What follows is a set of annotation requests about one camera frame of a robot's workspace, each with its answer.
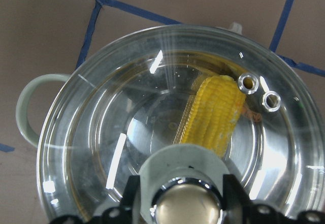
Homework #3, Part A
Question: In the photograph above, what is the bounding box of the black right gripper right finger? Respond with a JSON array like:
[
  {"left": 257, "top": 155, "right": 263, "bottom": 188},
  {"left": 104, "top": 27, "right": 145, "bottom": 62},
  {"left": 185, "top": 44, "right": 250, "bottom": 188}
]
[{"left": 222, "top": 174, "right": 253, "bottom": 224}]

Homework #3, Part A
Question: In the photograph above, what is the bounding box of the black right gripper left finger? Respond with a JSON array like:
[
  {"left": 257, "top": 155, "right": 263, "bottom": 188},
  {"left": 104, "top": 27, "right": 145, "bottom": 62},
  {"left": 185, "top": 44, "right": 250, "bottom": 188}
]
[{"left": 119, "top": 175, "right": 141, "bottom": 223}]

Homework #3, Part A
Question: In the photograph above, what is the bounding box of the yellow corn cob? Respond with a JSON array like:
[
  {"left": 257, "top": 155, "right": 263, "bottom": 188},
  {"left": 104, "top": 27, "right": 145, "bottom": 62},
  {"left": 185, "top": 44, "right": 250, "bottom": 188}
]
[{"left": 173, "top": 75, "right": 246, "bottom": 157}]

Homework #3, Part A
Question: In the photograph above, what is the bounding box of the glass pot lid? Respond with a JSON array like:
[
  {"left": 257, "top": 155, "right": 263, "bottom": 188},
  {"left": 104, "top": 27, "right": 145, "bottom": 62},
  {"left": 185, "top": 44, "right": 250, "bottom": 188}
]
[{"left": 37, "top": 23, "right": 325, "bottom": 224}]

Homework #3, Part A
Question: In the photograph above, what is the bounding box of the pale green cooking pot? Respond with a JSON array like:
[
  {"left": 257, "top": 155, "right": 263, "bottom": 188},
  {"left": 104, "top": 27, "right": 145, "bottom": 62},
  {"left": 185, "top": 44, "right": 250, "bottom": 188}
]
[{"left": 15, "top": 22, "right": 325, "bottom": 224}]

